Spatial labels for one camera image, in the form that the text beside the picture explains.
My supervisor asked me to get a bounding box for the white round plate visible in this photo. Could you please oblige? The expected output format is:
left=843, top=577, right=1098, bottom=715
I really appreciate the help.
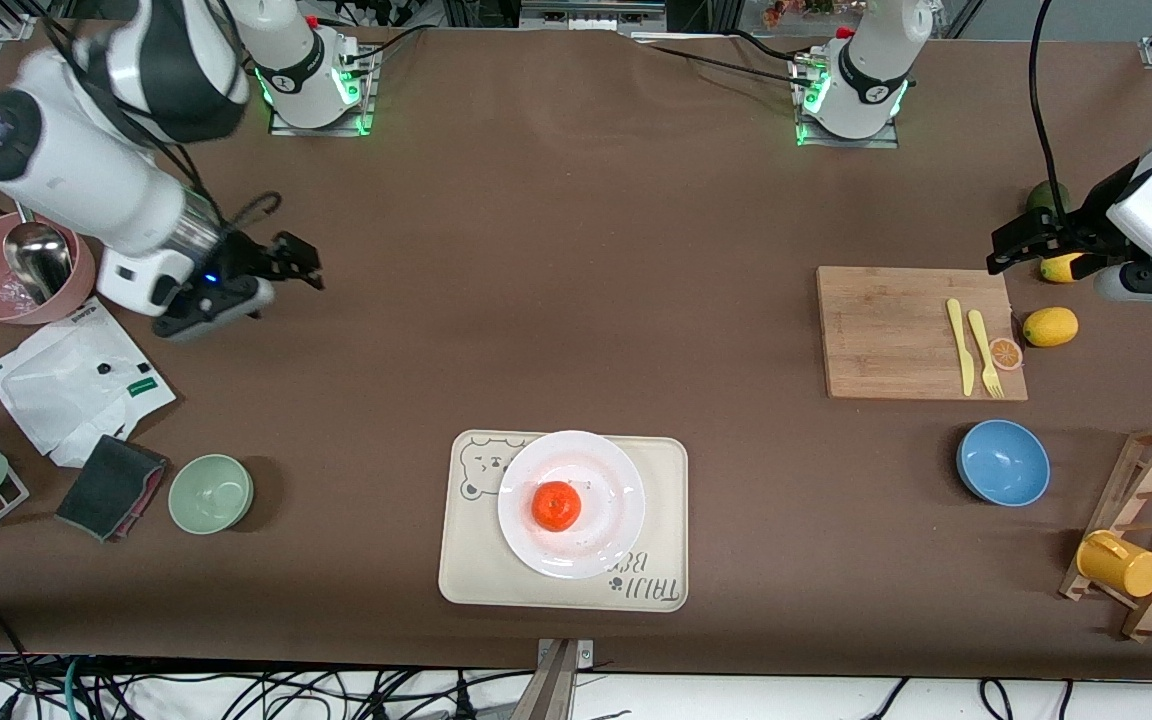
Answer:
left=497, top=430, right=647, bottom=580

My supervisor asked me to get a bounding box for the blue bowl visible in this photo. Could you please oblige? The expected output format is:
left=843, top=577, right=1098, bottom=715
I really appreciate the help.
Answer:
left=956, top=419, right=1051, bottom=508

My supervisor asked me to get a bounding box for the orange fruit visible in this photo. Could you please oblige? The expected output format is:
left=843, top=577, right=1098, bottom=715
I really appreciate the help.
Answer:
left=532, top=481, right=583, bottom=532

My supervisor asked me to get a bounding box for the teal floor cable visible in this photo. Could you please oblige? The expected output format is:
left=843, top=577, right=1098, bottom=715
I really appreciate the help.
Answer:
left=62, top=656, right=89, bottom=720

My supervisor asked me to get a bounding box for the dark grey folded cloth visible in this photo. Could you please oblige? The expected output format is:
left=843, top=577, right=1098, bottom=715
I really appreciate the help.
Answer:
left=55, top=434, right=170, bottom=543

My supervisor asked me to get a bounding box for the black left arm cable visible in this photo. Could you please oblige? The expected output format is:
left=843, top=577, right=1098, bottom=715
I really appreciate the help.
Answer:
left=1030, top=0, right=1074, bottom=223

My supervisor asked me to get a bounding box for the wooden cutting board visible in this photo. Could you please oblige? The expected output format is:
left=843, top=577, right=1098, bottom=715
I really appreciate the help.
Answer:
left=816, top=266, right=1029, bottom=402

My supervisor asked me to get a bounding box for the yellow plastic knife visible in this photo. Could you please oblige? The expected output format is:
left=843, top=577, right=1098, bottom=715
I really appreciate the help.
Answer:
left=946, top=298, right=977, bottom=397

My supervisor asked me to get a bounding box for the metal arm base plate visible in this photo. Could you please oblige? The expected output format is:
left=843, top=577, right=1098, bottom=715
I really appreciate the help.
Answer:
left=269, top=45, right=379, bottom=138
left=794, top=50, right=900, bottom=150

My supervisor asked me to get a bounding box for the black base power cable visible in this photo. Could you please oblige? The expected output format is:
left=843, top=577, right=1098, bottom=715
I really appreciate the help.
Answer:
left=341, top=22, right=429, bottom=79
left=636, top=30, right=809, bottom=89

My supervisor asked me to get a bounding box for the metal table edge bracket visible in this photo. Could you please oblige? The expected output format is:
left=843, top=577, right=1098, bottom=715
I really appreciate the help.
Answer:
left=536, top=638, right=595, bottom=720

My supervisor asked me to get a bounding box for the yellow plastic fork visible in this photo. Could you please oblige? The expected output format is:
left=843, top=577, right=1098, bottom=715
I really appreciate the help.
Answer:
left=967, top=309, right=1006, bottom=400

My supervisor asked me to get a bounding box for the wooden mug rack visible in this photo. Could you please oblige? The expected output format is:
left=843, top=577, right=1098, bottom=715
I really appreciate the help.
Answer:
left=1058, top=422, right=1152, bottom=643

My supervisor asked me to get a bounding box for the cream bear print tray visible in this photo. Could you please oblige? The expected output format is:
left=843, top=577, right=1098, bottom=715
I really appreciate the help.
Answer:
left=438, top=430, right=689, bottom=613

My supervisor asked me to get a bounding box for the white plastic bag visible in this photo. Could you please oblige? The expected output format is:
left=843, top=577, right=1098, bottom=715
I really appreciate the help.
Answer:
left=0, top=297, right=178, bottom=469

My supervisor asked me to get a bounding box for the yellow mug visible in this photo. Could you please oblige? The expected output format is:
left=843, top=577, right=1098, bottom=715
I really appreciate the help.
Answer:
left=1076, top=530, right=1152, bottom=599

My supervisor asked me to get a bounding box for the dark green avocado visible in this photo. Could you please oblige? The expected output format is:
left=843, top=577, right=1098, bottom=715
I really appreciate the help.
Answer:
left=1026, top=180, right=1073, bottom=217

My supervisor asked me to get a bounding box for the metal scoop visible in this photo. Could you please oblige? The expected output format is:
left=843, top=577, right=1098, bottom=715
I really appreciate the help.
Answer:
left=2, top=205, right=75, bottom=303

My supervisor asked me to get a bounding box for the light green bowl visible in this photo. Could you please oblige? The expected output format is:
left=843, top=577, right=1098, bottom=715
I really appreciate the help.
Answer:
left=168, top=454, right=255, bottom=536

